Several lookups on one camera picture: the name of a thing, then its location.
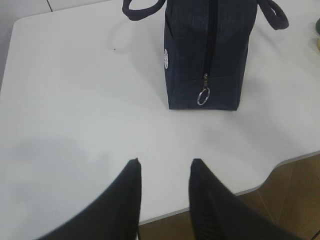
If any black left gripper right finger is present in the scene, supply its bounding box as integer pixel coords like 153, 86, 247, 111
188, 158, 298, 240

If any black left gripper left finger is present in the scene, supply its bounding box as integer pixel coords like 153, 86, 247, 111
41, 159, 142, 240

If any navy blue fabric lunch bag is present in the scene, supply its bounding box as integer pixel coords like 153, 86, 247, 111
122, 0, 289, 111

